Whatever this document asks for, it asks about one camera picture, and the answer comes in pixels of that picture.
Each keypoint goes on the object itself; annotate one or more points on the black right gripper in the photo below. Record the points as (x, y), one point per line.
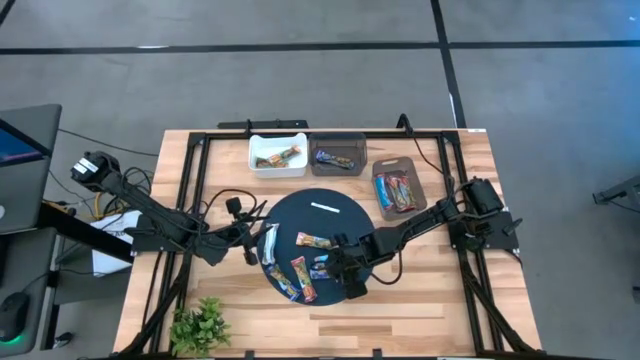
(365, 252)

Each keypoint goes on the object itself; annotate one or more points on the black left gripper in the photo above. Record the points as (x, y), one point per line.
(242, 237)

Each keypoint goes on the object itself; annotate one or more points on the light blue white granola bar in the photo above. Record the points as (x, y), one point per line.
(270, 245)

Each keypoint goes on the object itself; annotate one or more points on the purple oatmeal raisin granola bar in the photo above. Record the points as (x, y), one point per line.
(319, 272)

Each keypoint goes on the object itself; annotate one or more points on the green red granola bar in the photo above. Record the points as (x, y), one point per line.
(312, 240)

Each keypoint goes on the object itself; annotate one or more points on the red chocolate chip granola bar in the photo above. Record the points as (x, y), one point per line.
(303, 280)

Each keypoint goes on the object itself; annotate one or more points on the blue energy bar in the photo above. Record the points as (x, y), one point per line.
(383, 192)

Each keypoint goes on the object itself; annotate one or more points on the green orange granola bar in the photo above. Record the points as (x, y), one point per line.
(290, 151)
(265, 162)

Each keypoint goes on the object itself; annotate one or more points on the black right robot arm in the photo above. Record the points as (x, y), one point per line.
(420, 220)

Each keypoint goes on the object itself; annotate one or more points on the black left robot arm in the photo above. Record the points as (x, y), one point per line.
(150, 210)

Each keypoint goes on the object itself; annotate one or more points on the round dark blue woven placemat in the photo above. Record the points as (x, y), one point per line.
(325, 225)

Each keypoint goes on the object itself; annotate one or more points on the small white strip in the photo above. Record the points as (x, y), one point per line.
(325, 207)

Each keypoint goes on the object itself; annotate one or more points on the white plastic bin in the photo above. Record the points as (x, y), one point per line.
(260, 145)

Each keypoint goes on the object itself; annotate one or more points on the small green potted plant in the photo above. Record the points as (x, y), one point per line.
(200, 327)

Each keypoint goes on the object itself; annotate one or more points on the dark translucent plastic bin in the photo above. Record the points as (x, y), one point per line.
(345, 145)

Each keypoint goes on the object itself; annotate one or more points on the white paper sheet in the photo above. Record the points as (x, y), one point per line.
(115, 225)

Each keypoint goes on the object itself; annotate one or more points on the dark side desk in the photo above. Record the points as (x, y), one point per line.
(75, 230)

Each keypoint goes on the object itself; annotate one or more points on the grey laptop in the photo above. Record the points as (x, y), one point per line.
(30, 190)

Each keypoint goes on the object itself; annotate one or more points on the black computer mouse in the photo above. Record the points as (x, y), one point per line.
(12, 315)

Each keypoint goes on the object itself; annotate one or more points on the black stand leg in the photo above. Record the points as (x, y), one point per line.
(620, 190)

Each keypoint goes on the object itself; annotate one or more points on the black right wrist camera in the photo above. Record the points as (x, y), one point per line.
(357, 290)

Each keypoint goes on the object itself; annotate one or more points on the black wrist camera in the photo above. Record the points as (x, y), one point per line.
(357, 290)
(233, 206)

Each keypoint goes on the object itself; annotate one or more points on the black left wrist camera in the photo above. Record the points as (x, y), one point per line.
(233, 206)

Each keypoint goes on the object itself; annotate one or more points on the black bracket bar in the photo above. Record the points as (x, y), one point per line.
(260, 124)

